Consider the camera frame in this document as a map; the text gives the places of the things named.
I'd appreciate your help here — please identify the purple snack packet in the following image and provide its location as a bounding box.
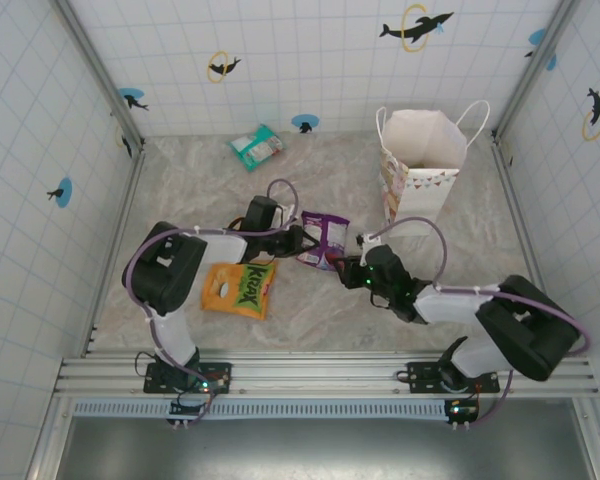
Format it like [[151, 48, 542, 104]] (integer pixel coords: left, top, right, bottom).
[[295, 210, 352, 273]]

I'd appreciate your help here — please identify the orange Krax chips bag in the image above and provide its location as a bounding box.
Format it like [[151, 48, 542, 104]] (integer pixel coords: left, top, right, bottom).
[[200, 259, 278, 322]]

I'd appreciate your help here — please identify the teal snack packet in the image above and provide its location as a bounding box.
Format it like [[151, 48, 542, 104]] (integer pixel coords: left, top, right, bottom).
[[227, 123, 285, 173]]

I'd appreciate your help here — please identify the dolphin sticker on blue circle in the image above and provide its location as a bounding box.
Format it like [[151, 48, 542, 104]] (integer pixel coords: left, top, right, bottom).
[[291, 113, 320, 135]]

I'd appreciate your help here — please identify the dolphin sticker on blue oval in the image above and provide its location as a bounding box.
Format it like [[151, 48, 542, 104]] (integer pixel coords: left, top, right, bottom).
[[118, 87, 150, 112]]

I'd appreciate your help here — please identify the dolphin sticker large blue circle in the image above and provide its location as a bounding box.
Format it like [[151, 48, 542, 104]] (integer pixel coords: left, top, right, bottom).
[[46, 177, 75, 209]]

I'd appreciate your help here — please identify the blue sticker pair with dolphin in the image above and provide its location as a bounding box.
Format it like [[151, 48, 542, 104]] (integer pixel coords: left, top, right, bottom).
[[523, 28, 559, 72]]

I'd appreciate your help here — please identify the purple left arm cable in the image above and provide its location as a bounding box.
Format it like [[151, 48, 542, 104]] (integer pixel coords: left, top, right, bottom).
[[122, 178, 301, 426]]

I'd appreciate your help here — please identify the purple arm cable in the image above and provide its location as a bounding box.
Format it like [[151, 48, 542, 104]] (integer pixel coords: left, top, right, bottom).
[[368, 216, 593, 429], [122, 178, 301, 426]]

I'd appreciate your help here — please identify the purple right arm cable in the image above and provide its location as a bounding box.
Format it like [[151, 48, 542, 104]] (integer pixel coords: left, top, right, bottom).
[[368, 216, 593, 429]]

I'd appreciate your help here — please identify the white paper bag with handles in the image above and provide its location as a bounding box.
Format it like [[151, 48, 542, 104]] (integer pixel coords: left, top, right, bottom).
[[375, 99, 491, 239]]

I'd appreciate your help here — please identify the aluminium rail beam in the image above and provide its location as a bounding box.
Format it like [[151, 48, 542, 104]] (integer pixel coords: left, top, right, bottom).
[[54, 351, 600, 401]]

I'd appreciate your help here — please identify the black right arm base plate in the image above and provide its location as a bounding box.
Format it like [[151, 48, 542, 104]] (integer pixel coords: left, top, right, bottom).
[[406, 360, 501, 395]]

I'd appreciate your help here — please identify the slotted grey cable duct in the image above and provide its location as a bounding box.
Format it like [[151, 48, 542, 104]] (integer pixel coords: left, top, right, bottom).
[[72, 399, 454, 419]]

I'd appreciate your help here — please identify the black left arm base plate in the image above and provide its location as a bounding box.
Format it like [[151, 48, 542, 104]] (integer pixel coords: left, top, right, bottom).
[[144, 362, 233, 396]]

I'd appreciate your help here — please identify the aluminium side rail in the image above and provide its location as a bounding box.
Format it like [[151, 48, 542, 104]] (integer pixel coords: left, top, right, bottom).
[[489, 132, 567, 357], [82, 147, 147, 357]]

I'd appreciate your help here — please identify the wall dolphin sticker yellow ring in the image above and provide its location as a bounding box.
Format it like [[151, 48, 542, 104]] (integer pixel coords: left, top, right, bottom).
[[114, 124, 134, 159]]

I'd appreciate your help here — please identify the small dolphin sticker yellow ring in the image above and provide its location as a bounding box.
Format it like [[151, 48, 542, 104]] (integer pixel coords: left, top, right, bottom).
[[207, 50, 243, 84]]

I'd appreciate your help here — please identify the large dolphin sticker yellow ring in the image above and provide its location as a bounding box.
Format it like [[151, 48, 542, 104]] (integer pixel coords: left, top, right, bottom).
[[378, 3, 455, 54]]

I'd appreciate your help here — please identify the aluminium corner post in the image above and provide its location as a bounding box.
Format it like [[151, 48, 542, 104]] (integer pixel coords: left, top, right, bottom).
[[54, 0, 146, 151], [494, 0, 580, 139]]

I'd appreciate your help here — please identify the tall dolphin sticker yellow ring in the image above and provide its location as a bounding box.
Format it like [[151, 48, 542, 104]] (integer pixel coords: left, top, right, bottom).
[[581, 87, 600, 142]]

